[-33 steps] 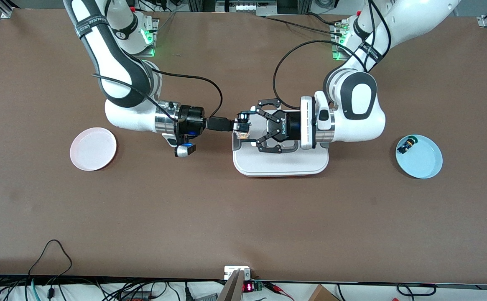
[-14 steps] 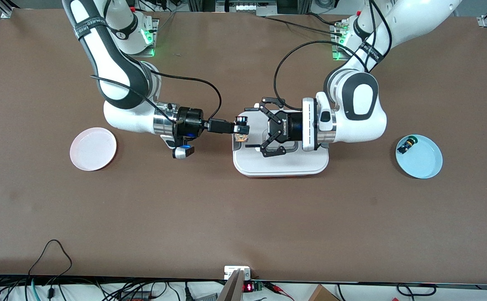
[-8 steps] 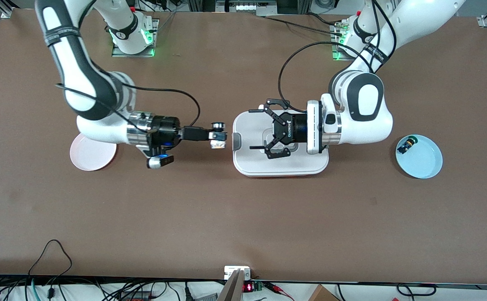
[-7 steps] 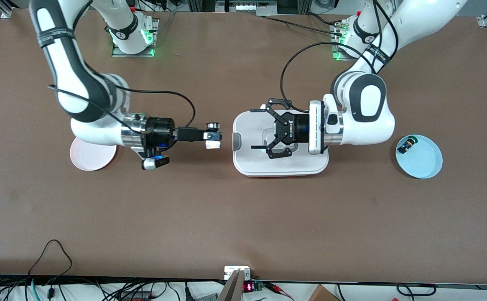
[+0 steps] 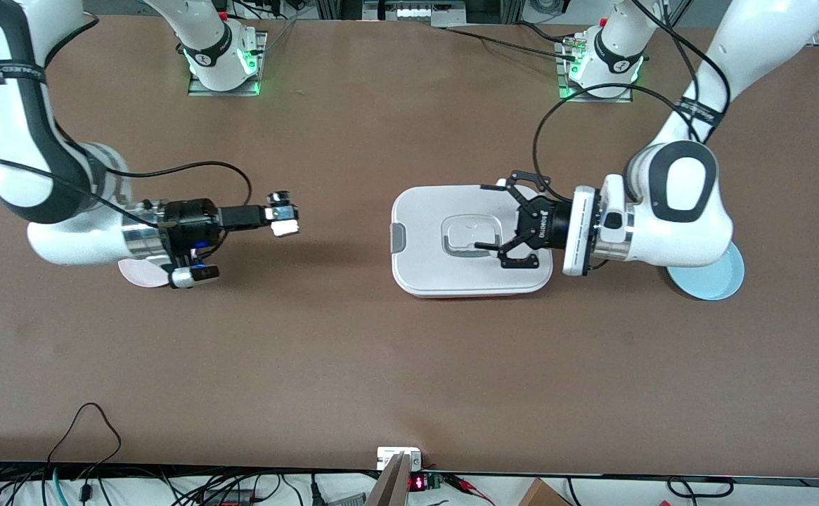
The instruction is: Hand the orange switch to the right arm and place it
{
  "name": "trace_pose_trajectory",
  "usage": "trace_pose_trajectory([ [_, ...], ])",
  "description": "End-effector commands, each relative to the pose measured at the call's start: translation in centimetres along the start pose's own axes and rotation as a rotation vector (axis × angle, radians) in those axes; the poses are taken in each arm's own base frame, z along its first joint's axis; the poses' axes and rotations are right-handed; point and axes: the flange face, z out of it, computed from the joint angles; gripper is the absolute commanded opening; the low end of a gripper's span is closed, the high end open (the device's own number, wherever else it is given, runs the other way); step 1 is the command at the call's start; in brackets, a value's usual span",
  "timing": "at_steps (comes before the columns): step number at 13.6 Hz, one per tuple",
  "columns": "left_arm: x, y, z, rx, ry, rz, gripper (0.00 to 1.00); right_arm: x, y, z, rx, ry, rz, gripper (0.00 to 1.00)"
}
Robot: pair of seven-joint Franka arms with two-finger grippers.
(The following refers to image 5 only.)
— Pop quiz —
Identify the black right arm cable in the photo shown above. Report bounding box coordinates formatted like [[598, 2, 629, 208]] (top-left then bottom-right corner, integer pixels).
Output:
[[0, 151, 253, 268]]

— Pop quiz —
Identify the long black table cable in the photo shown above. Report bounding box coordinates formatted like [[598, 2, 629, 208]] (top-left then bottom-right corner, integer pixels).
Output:
[[441, 21, 582, 63]]

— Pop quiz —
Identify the brown cardboard box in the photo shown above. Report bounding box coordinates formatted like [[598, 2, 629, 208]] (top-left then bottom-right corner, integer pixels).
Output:
[[517, 478, 573, 506]]

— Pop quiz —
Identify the white socket block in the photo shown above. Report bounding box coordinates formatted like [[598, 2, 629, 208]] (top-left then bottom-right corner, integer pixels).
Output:
[[377, 446, 423, 472]]

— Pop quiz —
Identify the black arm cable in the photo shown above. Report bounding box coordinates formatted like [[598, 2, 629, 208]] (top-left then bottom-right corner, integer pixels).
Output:
[[0, 151, 253, 268], [532, 0, 733, 206]]

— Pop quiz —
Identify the thin black looped cable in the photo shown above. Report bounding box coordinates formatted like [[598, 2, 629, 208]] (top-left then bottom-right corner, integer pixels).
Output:
[[45, 402, 123, 486]]

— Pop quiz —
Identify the light blue round plate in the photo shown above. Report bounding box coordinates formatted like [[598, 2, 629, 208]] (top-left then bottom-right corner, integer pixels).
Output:
[[664, 241, 745, 302]]

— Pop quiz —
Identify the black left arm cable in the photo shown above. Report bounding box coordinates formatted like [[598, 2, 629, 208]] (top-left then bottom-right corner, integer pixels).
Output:
[[532, 0, 733, 206]]

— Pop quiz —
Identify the white power strip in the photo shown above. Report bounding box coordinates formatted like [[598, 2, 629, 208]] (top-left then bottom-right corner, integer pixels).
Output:
[[363, 0, 467, 22]]

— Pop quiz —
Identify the pale pink round plate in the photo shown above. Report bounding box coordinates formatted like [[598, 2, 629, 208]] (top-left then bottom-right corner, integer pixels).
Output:
[[117, 257, 172, 290]]

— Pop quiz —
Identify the red clip lead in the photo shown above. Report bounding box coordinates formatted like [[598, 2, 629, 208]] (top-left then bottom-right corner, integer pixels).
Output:
[[444, 474, 496, 505]]

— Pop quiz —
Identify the white lidded plastic box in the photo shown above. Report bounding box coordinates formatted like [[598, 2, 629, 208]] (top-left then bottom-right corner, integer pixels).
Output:
[[390, 185, 554, 299]]

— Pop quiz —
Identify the black flat loop cable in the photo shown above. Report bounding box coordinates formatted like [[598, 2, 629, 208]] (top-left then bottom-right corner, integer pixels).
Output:
[[664, 476, 735, 500]]

